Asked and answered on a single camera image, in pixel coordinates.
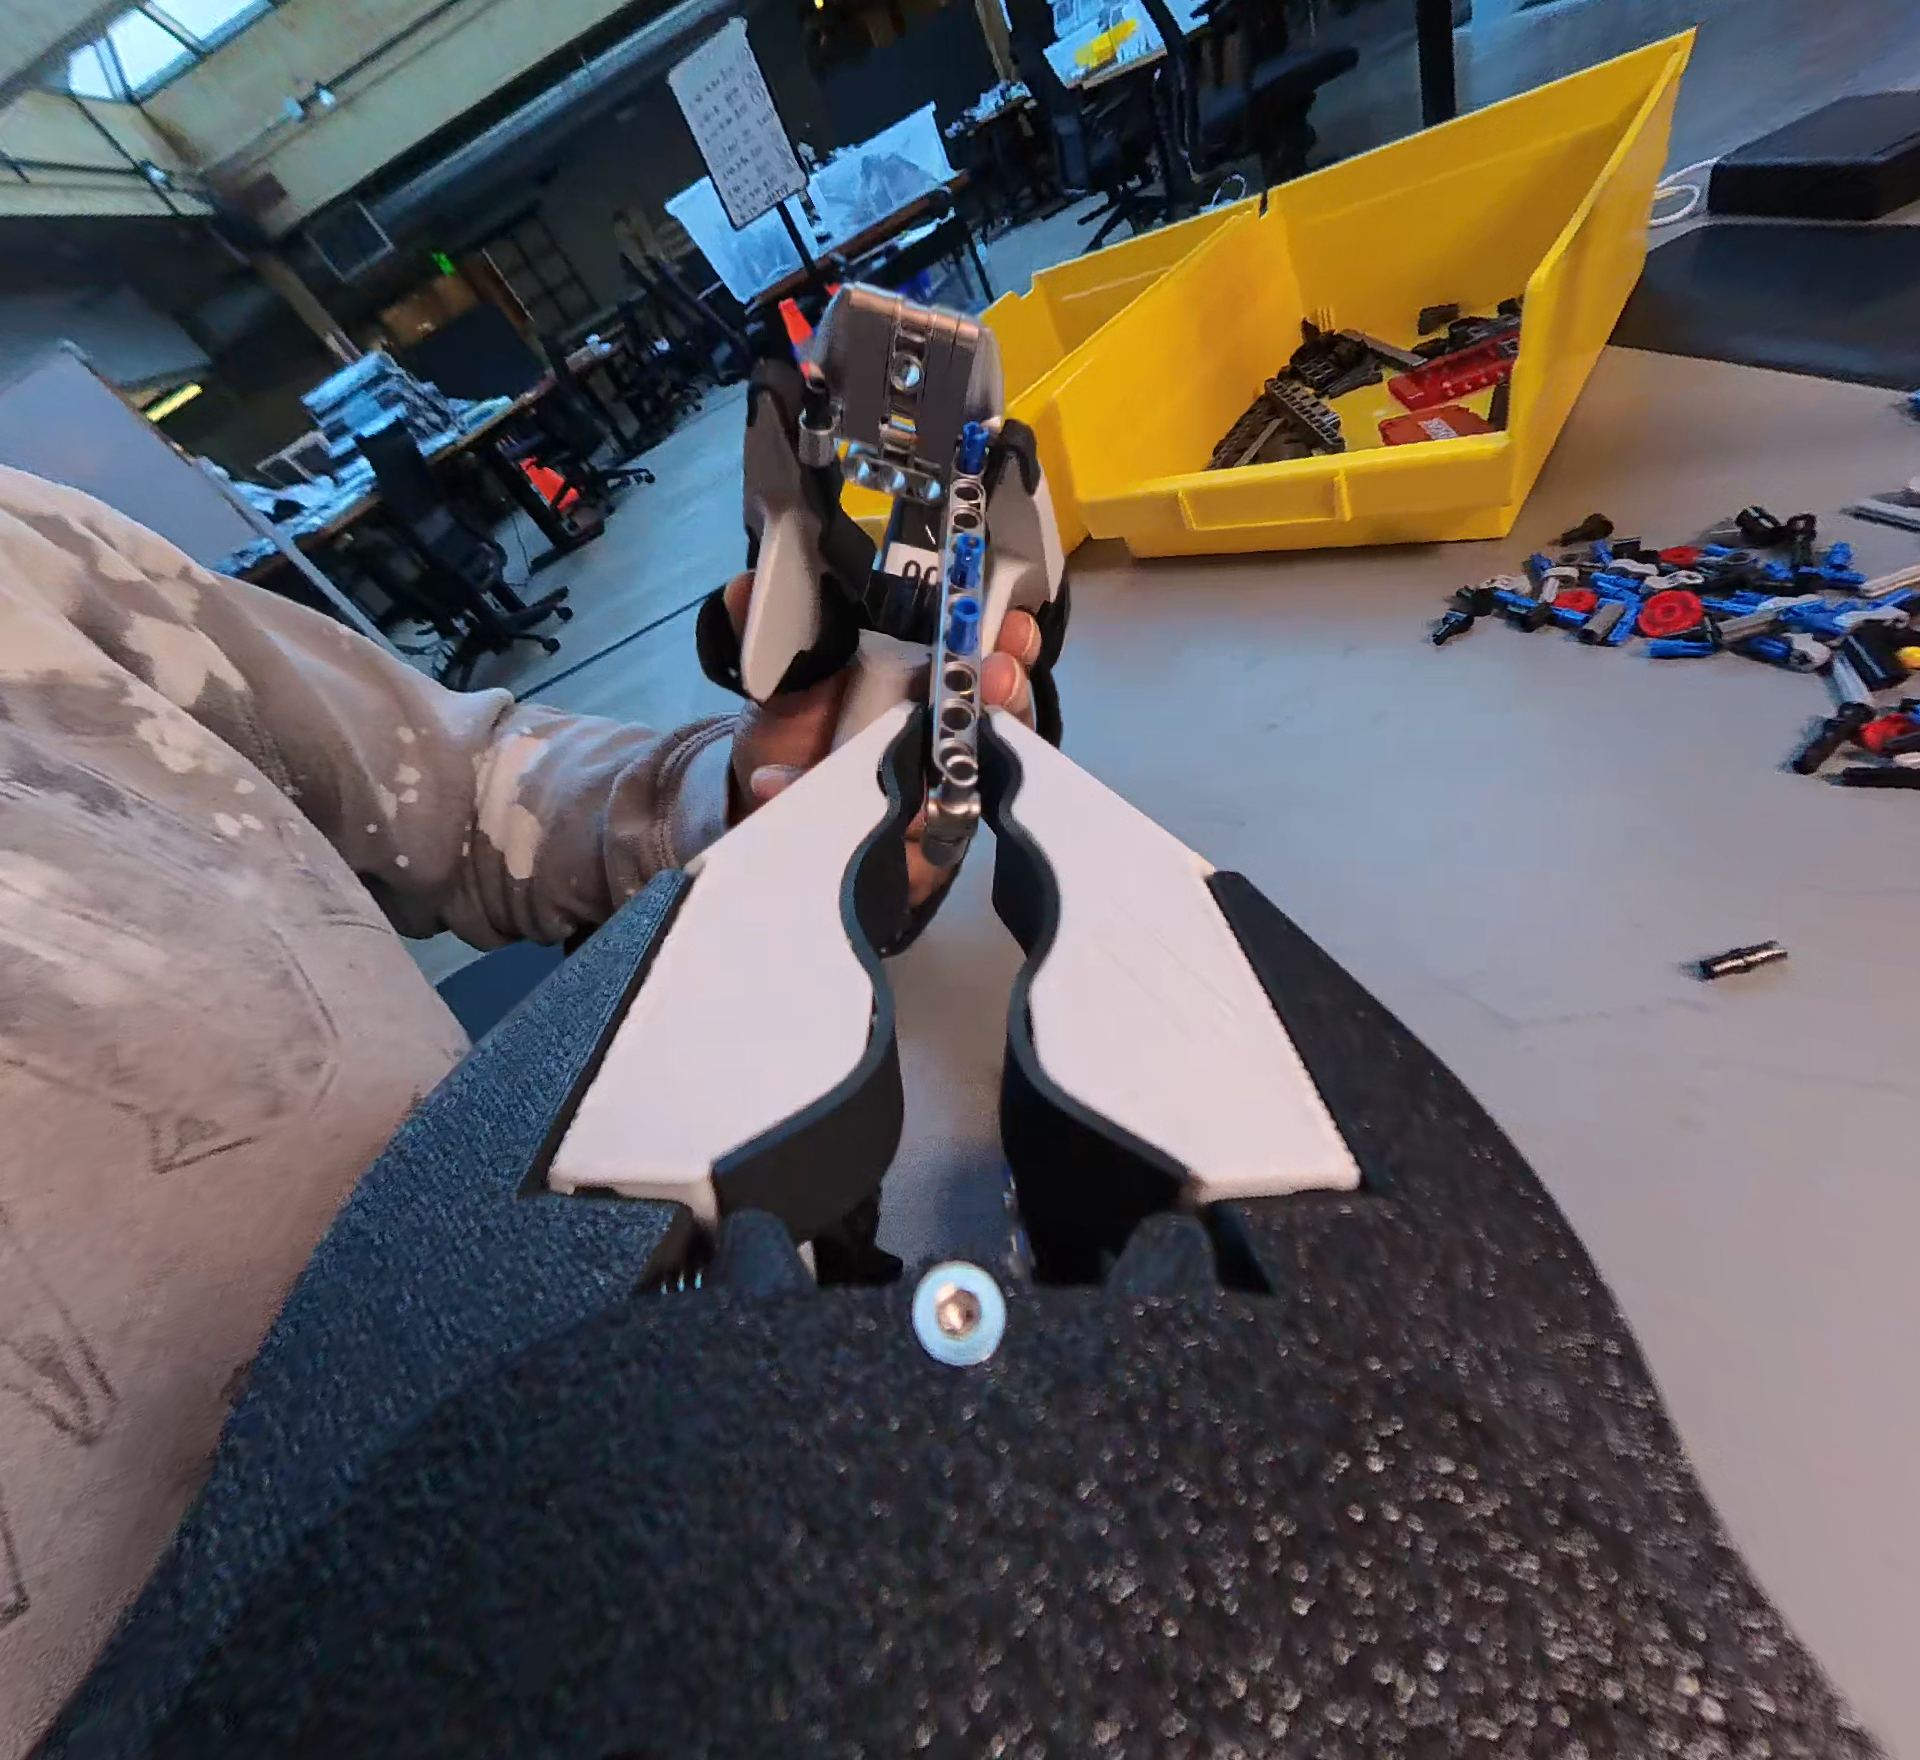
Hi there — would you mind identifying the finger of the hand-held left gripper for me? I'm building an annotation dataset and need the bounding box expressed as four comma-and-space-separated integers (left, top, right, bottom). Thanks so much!
986, 421, 1074, 623
739, 363, 876, 707

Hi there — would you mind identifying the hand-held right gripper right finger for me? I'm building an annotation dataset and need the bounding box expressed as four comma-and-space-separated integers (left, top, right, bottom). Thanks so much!
979, 709, 1363, 1204

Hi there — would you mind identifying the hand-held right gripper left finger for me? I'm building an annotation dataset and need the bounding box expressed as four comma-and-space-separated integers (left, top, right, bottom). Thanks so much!
543, 704, 931, 1222

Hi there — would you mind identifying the grey beam with motor block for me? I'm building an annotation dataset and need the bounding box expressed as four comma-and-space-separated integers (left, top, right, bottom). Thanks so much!
798, 282, 1007, 869

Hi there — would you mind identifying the person's left forearm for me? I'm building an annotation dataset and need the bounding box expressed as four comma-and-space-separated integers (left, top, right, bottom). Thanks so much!
354, 677, 741, 952

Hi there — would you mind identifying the person's left hand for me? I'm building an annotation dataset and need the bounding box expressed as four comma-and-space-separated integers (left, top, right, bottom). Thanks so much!
725, 574, 1043, 896

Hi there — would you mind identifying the yellow storage bin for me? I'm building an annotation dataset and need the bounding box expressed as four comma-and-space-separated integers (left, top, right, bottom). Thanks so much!
840, 208, 1264, 554

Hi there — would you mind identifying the heap of black beams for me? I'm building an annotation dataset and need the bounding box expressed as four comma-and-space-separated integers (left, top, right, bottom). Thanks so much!
1206, 297, 1524, 473

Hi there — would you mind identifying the black office chair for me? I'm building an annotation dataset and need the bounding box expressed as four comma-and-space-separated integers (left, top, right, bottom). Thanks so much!
358, 421, 575, 686
1193, 32, 1362, 193

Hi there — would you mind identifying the white sign on stand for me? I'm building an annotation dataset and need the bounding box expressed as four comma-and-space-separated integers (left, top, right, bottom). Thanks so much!
667, 17, 846, 293

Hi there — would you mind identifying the yellow bin with brick parts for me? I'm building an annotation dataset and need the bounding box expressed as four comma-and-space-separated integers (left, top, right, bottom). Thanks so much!
1051, 27, 1696, 558

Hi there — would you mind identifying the person's torso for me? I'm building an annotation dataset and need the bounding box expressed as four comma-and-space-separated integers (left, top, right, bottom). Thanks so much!
0, 461, 483, 1717

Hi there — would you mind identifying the pile of mixed brick parts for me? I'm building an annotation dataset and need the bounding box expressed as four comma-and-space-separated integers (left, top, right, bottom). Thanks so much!
1432, 507, 1920, 791

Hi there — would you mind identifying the black power adapter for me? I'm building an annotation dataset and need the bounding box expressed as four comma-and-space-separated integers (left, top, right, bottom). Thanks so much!
1710, 94, 1920, 224

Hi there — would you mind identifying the black desk cable channel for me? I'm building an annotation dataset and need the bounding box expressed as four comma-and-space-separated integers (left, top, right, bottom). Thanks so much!
1611, 216, 1920, 390

